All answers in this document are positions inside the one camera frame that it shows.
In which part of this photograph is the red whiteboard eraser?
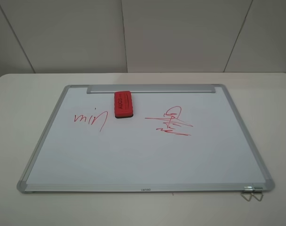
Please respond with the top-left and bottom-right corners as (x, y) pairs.
(114, 91), (133, 118)

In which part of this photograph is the white aluminium-framed whiteboard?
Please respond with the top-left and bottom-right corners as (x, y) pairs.
(17, 84), (275, 193)

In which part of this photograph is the metal wire hanging clip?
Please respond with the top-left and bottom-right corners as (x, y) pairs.
(240, 187), (254, 202)

